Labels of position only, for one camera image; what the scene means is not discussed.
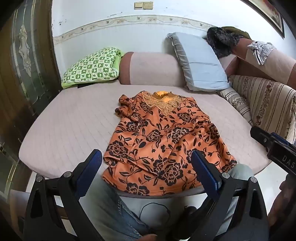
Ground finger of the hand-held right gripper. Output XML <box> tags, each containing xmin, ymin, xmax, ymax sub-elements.
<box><xmin>250</xmin><ymin>126</ymin><xmax>275</xmax><ymax>151</ymax></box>
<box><xmin>270</xmin><ymin>133</ymin><xmax>296</xmax><ymax>149</ymax></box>

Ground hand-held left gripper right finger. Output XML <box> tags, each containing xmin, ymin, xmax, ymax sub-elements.
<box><xmin>180</xmin><ymin>149</ymin><xmax>270</xmax><ymax>241</ymax></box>

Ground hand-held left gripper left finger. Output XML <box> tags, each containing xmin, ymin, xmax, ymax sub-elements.
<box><xmin>24</xmin><ymin>149</ymin><xmax>109</xmax><ymax>241</ymax></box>

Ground orange black floral blouse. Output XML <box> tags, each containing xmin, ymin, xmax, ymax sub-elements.
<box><xmin>102</xmin><ymin>91</ymin><xmax>237</xmax><ymax>196</ymax></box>

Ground person's right forearm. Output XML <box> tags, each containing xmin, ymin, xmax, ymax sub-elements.
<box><xmin>268</xmin><ymin>173</ymin><xmax>296</xmax><ymax>229</ymax></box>

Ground large striped floral sofa cushion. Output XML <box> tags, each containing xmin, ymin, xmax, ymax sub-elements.
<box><xmin>228</xmin><ymin>74</ymin><xmax>296</xmax><ymax>144</ymax></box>

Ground person's blue jeans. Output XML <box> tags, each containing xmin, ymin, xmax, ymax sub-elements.
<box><xmin>89</xmin><ymin>163</ymin><xmax>255</xmax><ymax>241</ymax></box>

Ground small striped floral cushion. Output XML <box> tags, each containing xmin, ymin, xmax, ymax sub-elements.
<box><xmin>217</xmin><ymin>87</ymin><xmax>253</xmax><ymax>126</ymax></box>

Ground pink quilted mattress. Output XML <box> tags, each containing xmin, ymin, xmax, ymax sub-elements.
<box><xmin>18</xmin><ymin>82</ymin><xmax>272</xmax><ymax>198</ymax></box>

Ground pink brown sofa armrest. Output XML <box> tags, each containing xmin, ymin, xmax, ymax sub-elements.
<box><xmin>217</xmin><ymin>38</ymin><xmax>296</xmax><ymax>86</ymax></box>

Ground grey crumpled cloth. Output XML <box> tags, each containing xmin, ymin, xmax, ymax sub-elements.
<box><xmin>247</xmin><ymin>41</ymin><xmax>275</xmax><ymax>66</ymax></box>

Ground light blue pillow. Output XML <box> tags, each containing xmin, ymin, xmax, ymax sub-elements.
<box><xmin>167</xmin><ymin>32</ymin><xmax>231</xmax><ymax>92</ymax></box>

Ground black furry cloth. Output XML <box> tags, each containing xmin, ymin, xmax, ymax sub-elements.
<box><xmin>206</xmin><ymin>27</ymin><xmax>242</xmax><ymax>58</ymax></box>

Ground green checked pillow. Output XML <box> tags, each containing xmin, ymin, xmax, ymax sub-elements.
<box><xmin>61</xmin><ymin>47</ymin><xmax>122</xmax><ymax>89</ymax></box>

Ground olive cloth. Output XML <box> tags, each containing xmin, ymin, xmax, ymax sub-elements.
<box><xmin>221</xmin><ymin>26</ymin><xmax>251</xmax><ymax>40</ymax></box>

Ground pink brown backrest cushion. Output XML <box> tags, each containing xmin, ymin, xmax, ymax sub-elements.
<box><xmin>118</xmin><ymin>52</ymin><xmax>188</xmax><ymax>87</ymax></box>

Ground wooden door with glass panel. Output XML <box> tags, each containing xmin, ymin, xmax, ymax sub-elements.
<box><xmin>0</xmin><ymin>0</ymin><xmax>62</xmax><ymax>197</ymax></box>

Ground thin black cable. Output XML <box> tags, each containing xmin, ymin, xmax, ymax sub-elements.
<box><xmin>139</xmin><ymin>202</ymin><xmax>170</xmax><ymax>223</ymax></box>

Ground framed wall picture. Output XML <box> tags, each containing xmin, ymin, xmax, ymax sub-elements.
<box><xmin>246</xmin><ymin>0</ymin><xmax>285</xmax><ymax>39</ymax></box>

